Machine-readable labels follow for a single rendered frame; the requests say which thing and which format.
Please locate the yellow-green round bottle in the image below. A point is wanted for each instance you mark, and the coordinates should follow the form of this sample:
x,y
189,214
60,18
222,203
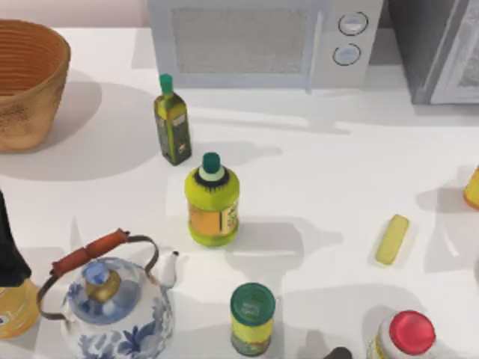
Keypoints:
x,y
211,209

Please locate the dark green square bottle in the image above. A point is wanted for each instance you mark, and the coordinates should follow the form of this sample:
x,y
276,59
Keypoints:
x,y
174,127

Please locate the pale microwave door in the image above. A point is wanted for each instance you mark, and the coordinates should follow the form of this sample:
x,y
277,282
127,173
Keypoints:
x,y
239,41

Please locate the green-lidded yellow can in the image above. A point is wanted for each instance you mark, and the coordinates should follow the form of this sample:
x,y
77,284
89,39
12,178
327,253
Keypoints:
x,y
252,318

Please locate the pale microwave oven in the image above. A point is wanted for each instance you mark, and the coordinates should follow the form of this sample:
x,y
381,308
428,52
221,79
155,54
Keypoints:
x,y
351,75

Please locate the yellow oblong bar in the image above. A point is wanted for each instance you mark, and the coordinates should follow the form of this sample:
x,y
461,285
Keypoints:
x,y
392,241

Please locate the round microwave knob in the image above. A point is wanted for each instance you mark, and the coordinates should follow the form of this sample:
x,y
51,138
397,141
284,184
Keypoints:
x,y
347,55
353,22

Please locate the blue and white kettle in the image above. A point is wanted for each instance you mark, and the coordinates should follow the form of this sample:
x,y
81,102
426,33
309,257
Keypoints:
x,y
116,318

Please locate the dark rounded object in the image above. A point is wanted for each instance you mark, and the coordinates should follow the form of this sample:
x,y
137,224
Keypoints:
x,y
338,353

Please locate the brown woven basket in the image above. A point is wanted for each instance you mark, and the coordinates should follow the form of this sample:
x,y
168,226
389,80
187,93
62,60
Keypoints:
x,y
26,97

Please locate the red-lidded jar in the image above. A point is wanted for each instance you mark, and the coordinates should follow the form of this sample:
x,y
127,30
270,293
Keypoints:
x,y
409,333

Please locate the orange bottle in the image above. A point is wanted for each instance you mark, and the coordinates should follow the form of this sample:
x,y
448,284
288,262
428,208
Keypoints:
x,y
472,190

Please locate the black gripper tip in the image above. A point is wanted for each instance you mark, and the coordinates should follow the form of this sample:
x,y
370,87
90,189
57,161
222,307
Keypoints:
x,y
9,258

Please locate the pale grey cabinet door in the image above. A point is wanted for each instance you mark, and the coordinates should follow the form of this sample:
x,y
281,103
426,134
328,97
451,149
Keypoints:
x,y
458,60

